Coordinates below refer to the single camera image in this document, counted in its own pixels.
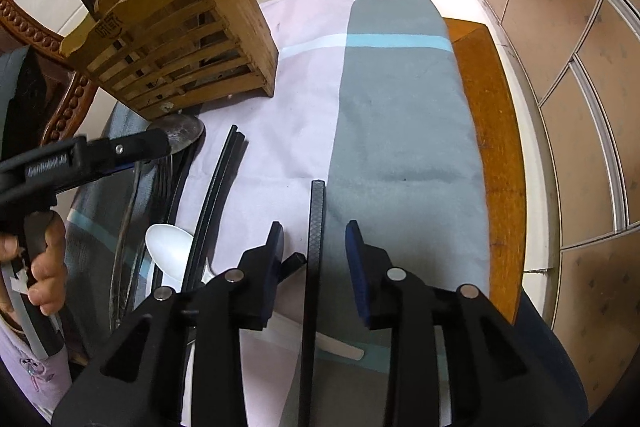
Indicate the person's left hand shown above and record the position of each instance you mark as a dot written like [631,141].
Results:
[52,267]

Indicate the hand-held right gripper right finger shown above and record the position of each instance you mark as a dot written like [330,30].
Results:
[356,267]

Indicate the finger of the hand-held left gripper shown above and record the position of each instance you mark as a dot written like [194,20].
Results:
[135,144]
[120,168]

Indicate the person's lilac shirt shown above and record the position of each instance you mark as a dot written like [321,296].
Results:
[30,372]

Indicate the carved wooden chair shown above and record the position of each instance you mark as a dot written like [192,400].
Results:
[20,22]

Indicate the wooden utensil holder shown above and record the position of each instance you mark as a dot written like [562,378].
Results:
[225,7]

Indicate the dark cloth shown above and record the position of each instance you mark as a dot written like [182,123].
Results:
[35,107]

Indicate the white spoon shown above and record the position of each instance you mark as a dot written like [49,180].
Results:
[167,252]

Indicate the person's dark trousers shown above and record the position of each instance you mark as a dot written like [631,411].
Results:
[555,347]

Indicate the metal spoon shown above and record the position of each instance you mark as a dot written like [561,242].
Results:
[182,129]

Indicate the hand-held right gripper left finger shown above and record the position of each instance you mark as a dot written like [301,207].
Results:
[272,267]

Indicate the metal fork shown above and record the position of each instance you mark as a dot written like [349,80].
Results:
[162,172]

